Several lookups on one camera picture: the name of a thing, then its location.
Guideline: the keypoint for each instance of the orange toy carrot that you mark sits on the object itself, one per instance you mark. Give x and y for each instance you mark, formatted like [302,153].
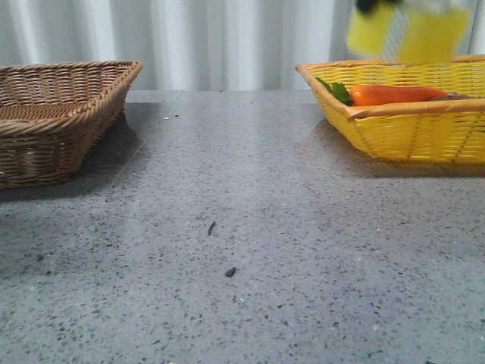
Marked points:
[379,94]

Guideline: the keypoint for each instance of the brown wicker basket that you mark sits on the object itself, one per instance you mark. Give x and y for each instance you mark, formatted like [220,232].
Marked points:
[52,115]

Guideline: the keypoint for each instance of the yellow woven basket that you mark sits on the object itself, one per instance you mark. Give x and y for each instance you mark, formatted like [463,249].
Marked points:
[449,131]

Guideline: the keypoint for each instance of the brown ginger root toy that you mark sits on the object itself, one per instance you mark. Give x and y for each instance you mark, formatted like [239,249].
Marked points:
[454,96]

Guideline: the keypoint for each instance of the yellow packing tape roll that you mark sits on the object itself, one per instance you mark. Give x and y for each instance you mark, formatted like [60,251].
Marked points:
[408,32]

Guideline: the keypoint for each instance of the white pleated curtain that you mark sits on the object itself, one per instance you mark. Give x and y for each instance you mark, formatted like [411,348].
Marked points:
[183,45]

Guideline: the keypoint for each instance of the black debris crumb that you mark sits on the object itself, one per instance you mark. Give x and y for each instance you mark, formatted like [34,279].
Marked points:
[230,272]

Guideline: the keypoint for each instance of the black debris sliver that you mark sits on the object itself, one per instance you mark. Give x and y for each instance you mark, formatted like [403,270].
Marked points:
[211,228]

